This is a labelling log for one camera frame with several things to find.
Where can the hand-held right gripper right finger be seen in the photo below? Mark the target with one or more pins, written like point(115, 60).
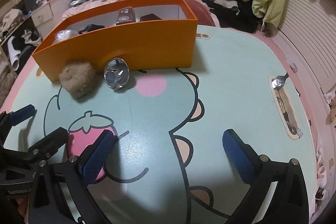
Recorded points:
point(239, 158)

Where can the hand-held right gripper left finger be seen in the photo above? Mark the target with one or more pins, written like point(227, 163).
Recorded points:
point(98, 155)

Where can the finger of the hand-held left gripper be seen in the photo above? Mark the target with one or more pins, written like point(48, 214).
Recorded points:
point(52, 141)
point(23, 113)

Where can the orange cardboard box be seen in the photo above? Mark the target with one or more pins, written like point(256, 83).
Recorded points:
point(131, 43)

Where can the white rolled paper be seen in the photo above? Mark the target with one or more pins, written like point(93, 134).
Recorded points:
point(14, 53)

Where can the crumpled foil piece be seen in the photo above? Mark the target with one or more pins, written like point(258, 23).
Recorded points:
point(294, 130)
point(278, 81)

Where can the beige fuzzy ball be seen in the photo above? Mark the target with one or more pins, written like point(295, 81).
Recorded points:
point(78, 79)

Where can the silver metal reflector cup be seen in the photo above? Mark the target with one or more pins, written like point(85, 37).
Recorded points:
point(116, 74)

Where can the clear plastic wrap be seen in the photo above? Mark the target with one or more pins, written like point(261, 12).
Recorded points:
point(64, 35)

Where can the white drawer cabinet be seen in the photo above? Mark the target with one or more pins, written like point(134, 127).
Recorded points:
point(43, 16)

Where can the beige crumpled cloth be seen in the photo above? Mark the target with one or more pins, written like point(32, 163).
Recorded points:
point(332, 107)

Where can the glossy black object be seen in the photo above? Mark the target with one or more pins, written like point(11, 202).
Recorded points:
point(90, 28)

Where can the silver plastic bag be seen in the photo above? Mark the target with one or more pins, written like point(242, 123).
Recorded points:
point(78, 1)

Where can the dark brown packet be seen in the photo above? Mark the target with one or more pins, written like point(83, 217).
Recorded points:
point(126, 15)

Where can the pile of black clothes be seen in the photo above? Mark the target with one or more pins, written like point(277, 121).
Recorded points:
point(231, 14)

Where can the white louvered door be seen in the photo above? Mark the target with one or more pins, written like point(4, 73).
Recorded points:
point(309, 29)

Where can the black flat object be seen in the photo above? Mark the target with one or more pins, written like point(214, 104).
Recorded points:
point(151, 18)

